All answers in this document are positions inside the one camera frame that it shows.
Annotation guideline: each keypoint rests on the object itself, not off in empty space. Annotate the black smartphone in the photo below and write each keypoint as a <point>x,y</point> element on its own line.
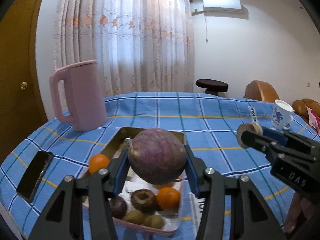
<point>34,173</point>

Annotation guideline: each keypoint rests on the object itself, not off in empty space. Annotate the dark round stool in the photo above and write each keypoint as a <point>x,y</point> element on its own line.
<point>213,87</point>

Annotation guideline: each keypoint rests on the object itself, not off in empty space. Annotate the small orange tangerine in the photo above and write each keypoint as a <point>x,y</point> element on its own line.
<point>170,184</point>
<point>97,162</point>

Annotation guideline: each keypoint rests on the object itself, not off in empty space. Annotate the dark purple small fruit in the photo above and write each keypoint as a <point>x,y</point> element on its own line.
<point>118,207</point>

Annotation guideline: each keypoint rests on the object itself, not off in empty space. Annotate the pink plastic pitcher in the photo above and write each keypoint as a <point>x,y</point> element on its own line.
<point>83,96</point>

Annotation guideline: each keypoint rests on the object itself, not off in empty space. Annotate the blue plaid tablecloth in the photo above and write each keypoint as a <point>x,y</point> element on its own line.
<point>209,124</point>

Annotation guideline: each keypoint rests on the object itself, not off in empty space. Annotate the white air conditioner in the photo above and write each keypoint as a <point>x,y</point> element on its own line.
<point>223,6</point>

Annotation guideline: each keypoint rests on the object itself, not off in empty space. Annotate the floral sheer curtain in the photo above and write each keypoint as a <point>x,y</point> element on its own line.
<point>139,45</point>

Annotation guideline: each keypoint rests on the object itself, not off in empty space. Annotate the pink cloth on sofa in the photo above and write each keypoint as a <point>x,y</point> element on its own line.
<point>314,121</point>

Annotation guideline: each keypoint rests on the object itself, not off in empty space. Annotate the large orange tangerine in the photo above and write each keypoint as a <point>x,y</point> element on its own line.
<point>168,198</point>

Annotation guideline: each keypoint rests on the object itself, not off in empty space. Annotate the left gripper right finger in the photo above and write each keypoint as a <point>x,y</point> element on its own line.
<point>251,217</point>

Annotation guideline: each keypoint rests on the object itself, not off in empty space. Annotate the green kiwi fruit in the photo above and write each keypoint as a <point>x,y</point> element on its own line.
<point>135,217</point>
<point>154,221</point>

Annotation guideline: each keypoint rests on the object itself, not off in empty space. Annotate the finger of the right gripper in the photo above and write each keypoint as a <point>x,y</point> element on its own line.
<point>270,142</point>
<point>292,140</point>

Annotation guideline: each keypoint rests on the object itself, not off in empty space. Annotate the dark brown wrinkled fruit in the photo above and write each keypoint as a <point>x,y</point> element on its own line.
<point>143,200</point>

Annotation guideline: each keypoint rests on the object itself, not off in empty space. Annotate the brown wooden door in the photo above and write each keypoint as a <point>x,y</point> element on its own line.
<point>22,109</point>

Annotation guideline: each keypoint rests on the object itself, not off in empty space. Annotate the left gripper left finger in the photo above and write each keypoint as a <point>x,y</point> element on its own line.
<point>61,218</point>

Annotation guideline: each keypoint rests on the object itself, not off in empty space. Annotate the white blue-print cup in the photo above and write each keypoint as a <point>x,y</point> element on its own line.
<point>282,117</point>

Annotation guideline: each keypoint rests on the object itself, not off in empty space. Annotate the brown leather sofa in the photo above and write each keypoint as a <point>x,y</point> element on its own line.
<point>263,91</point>

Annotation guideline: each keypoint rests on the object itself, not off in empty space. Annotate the large purple passion fruit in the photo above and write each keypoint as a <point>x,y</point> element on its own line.
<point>157,156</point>

